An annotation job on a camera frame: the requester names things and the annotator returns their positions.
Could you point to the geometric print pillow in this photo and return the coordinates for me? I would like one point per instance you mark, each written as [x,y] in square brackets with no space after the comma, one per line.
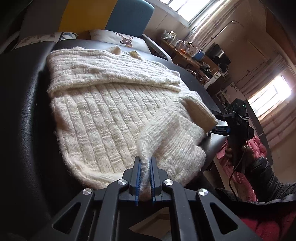
[46,37]

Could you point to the person's right hand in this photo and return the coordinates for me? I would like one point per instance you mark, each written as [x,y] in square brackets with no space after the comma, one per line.
[228,153]

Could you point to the cream knit sweater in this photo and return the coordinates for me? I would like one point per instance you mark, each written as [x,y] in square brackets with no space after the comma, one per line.
[104,111]

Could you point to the clear glass jar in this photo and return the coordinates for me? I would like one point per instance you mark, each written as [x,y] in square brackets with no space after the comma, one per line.
[170,38]

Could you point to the black monitor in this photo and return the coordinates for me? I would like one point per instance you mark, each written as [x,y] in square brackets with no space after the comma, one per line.
[216,52]

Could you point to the person's right forearm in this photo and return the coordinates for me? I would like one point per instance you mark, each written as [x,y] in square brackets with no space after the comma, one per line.
[261,173]

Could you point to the white low cabinet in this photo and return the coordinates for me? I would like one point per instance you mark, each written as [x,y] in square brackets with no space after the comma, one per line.
[217,75]

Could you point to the beige patterned curtain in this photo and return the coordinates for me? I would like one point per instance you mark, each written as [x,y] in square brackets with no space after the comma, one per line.
[208,30]

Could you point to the bunch of oranges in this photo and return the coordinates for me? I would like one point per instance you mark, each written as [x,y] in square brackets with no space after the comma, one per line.
[183,50]

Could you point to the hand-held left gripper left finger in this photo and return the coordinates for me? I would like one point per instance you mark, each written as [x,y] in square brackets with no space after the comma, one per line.
[138,180]

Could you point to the black puffer jacket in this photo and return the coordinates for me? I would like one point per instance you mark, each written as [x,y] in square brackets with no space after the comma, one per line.
[277,201]

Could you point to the white deer print pillow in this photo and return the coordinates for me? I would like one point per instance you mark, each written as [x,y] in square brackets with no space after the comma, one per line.
[108,37]

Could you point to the white floral cabinet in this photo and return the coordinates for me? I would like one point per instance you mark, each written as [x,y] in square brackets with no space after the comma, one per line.
[233,87]

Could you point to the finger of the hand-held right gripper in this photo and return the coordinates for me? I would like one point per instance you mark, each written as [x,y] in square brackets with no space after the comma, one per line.
[220,130]
[219,115]

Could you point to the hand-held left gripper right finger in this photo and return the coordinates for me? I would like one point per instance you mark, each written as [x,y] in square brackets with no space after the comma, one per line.
[152,183]

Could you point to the small bright window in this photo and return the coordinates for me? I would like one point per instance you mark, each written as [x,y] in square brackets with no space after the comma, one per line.
[270,95]

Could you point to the blue chair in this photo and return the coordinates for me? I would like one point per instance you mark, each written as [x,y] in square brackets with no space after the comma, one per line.
[198,55]

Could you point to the wooden desk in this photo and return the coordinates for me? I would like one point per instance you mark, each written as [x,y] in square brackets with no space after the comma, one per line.
[185,59]

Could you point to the clear plastic container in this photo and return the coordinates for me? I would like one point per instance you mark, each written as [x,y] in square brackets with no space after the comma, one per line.
[185,44]

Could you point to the sheer light curtain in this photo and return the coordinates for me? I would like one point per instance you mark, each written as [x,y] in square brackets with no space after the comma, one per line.
[272,129]

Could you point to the grey yellow blue sofa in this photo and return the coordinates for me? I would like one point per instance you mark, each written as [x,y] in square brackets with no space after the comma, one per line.
[129,16]

